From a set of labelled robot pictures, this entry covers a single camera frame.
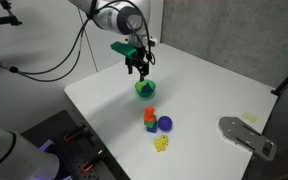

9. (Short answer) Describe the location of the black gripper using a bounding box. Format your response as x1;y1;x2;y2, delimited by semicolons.
124;46;153;83

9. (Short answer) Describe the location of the lime green block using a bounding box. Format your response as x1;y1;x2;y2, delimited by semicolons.
136;81;148;93

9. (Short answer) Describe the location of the small blue block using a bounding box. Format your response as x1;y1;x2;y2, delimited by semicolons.
141;83;154;94

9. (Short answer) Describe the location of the green bowl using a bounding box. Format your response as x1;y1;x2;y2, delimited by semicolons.
134;79;157;99

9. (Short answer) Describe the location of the orange toy figure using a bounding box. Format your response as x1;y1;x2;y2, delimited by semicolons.
142;106;157;123

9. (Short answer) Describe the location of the purple ribbed ball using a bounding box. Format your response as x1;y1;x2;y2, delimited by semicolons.
157;115;173;131

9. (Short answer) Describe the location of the yellow spiky toy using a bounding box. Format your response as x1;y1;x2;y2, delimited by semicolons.
153;134;170;153

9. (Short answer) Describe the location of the orange and black clamp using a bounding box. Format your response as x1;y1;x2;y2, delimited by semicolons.
81;149;107;174
63;123;95;146

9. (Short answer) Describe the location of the black robot stand platform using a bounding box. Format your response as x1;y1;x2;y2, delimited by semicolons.
19;109;132;180

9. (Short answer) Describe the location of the black perforated mounting board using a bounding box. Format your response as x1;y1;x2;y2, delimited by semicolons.
38;131;118;180

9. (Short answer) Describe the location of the grey metal plate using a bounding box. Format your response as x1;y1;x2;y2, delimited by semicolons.
218;116;278;162

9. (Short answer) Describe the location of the pale yellow sticker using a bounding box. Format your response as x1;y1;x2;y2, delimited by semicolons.
241;111;259;124

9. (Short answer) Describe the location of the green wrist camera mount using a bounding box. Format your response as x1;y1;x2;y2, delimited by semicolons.
110;41;139;58

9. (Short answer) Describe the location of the long black cable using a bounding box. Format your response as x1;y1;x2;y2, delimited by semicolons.
0;9;95;83

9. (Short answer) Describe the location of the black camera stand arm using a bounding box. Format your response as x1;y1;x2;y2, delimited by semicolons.
0;0;23;28

